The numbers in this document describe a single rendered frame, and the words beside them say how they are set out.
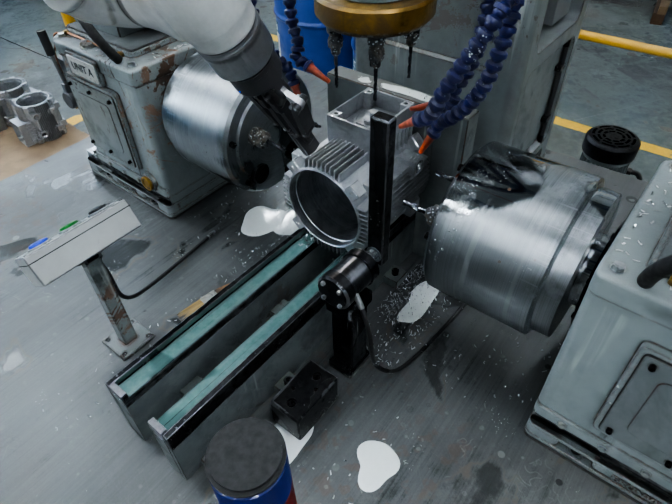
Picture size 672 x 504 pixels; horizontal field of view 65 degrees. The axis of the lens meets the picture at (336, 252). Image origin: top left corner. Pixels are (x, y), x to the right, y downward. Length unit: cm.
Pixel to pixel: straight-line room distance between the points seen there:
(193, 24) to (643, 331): 61
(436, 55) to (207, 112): 43
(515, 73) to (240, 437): 76
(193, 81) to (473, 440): 80
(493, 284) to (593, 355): 15
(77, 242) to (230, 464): 54
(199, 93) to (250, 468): 77
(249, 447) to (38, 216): 110
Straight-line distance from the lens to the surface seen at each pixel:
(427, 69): 107
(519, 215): 73
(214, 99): 102
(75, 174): 155
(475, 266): 75
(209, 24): 66
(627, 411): 78
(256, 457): 41
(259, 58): 72
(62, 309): 118
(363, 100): 99
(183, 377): 90
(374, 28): 78
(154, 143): 119
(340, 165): 87
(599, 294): 67
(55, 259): 87
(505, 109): 102
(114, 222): 89
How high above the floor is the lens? 159
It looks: 44 degrees down
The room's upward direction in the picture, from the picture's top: 2 degrees counter-clockwise
